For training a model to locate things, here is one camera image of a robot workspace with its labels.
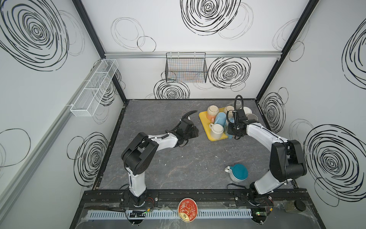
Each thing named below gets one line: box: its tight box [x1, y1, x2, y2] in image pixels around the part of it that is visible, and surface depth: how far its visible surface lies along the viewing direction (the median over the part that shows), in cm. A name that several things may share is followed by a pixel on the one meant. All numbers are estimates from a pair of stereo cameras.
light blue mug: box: [214, 111, 227, 128], surface depth 99 cm
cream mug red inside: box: [208, 123, 224, 140], surface depth 96 cm
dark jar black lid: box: [284, 199, 306, 213], surface depth 66 cm
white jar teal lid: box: [224, 163, 249, 183], surface depth 77 cm
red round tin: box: [177, 197, 199, 223], surface depth 69 cm
